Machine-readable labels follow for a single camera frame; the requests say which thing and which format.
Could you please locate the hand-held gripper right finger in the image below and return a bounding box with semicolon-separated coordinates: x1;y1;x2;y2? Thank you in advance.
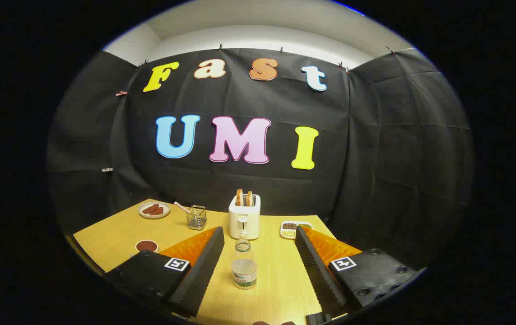
295;225;419;317

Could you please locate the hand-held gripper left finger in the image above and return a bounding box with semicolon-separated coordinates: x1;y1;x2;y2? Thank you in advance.
103;227;225;318

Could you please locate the clear plastic juice bottle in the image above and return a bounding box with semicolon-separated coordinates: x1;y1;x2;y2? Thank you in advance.
231;231;257;290

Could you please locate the beige cup with red inside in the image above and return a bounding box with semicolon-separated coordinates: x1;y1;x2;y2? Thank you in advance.
135;240;159;254

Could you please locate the wooden table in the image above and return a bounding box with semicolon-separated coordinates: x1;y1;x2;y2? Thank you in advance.
73;199;363;325

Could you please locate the white divided condiment dish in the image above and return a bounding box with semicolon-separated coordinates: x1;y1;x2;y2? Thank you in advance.
280;221;313;239

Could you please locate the white toaster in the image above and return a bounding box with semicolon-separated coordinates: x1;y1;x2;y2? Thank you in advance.
228;194;261;240

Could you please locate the small white plate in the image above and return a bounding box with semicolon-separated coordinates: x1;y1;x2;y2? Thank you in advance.
138;201;171;219

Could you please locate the black backdrop cloth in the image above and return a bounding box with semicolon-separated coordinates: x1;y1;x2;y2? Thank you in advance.
46;47;474;271

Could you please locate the wire mesh holder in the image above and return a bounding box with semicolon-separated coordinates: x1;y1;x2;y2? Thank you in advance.
186;205;207;231

